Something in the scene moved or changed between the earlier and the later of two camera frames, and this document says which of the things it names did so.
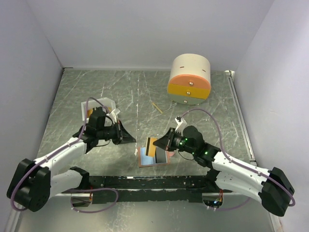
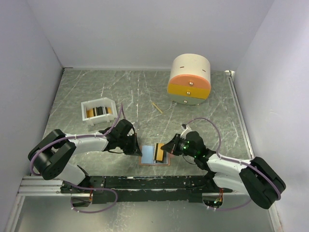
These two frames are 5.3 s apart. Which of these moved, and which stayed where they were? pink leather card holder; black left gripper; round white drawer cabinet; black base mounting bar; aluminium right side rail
Moved: black left gripper
Stayed: round white drawer cabinet; black base mounting bar; pink leather card holder; aluminium right side rail
